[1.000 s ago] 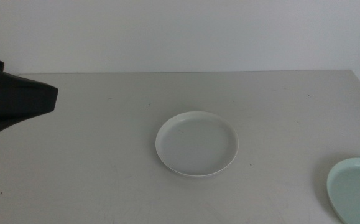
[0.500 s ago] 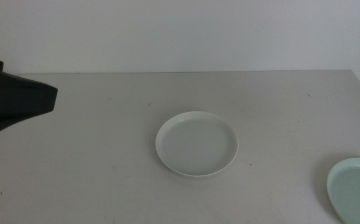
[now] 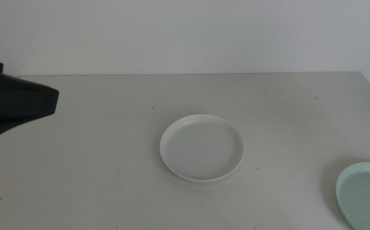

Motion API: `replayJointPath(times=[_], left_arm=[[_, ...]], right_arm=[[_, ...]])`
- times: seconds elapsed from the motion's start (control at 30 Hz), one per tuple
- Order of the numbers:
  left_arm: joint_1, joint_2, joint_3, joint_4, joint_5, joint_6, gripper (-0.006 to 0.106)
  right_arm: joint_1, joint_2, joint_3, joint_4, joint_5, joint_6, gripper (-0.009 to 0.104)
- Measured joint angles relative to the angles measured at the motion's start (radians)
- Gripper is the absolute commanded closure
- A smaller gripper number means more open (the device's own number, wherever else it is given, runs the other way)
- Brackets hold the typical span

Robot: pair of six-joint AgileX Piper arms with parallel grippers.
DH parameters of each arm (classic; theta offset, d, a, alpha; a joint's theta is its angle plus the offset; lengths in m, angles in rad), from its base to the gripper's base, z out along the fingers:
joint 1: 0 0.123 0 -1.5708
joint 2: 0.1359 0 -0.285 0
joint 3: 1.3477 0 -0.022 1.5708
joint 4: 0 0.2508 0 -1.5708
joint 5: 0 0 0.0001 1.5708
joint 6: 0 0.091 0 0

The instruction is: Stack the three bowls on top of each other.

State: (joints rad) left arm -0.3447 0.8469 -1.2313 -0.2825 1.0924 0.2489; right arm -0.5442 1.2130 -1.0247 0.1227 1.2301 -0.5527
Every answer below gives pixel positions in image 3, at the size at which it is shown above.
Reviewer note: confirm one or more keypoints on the white shallow bowl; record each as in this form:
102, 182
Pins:
202, 147

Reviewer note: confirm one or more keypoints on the mint green shallow bowl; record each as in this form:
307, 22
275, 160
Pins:
366, 198

